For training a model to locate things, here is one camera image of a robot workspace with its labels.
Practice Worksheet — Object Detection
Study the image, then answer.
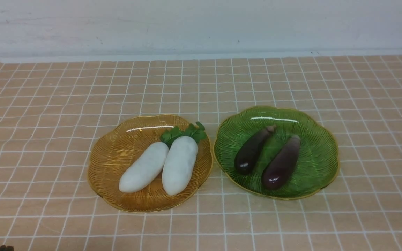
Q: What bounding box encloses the white radish with leaves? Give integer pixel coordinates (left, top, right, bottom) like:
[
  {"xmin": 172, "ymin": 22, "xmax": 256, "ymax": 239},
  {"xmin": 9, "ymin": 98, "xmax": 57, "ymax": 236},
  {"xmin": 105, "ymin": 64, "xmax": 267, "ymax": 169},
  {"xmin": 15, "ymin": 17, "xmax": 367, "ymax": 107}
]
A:
[{"xmin": 161, "ymin": 121, "xmax": 207, "ymax": 196}]

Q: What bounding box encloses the dark purple eggplant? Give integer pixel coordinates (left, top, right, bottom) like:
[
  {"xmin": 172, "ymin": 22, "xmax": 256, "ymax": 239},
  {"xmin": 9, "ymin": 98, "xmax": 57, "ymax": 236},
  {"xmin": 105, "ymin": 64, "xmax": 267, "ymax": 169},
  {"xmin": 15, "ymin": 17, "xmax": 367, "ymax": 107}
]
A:
[{"xmin": 234, "ymin": 124, "xmax": 277, "ymax": 175}]

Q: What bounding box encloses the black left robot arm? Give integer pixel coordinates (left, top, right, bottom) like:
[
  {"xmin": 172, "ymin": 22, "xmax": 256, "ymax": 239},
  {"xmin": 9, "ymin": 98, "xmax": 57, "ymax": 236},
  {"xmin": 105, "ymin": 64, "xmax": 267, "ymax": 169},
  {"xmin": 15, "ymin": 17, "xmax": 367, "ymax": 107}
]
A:
[{"xmin": 0, "ymin": 245, "xmax": 14, "ymax": 251}]

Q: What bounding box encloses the green glass plate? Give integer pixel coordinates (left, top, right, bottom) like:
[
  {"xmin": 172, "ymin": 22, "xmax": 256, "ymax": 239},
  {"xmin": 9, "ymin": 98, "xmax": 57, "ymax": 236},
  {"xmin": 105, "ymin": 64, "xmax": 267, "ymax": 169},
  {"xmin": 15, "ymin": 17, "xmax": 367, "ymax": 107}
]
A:
[{"xmin": 211, "ymin": 106, "xmax": 340, "ymax": 200}]

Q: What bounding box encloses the beige checkered tablecloth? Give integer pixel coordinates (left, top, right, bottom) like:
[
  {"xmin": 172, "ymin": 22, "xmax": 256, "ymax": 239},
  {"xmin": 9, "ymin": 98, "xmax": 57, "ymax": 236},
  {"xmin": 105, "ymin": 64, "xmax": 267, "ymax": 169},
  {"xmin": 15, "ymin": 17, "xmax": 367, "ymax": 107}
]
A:
[{"xmin": 0, "ymin": 55, "xmax": 402, "ymax": 251}]

